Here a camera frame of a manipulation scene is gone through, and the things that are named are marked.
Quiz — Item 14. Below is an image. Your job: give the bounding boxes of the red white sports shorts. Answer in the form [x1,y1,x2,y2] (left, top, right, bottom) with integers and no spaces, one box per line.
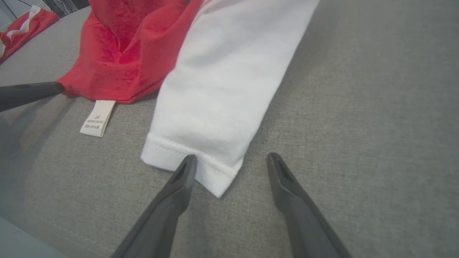
[0,5,60,65]

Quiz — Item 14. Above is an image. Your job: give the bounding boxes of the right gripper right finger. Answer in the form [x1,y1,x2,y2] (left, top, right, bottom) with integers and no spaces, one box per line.
[266,153,352,258]

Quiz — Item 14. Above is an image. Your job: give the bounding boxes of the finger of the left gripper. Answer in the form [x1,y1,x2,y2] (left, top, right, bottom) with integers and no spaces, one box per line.
[0,81,66,113]

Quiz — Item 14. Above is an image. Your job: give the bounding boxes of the red white sports jersey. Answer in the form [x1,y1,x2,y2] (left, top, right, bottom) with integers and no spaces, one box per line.
[56,0,321,199]

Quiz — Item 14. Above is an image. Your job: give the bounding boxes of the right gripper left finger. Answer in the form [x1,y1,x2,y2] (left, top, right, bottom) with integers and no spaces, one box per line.
[110,154,198,258]

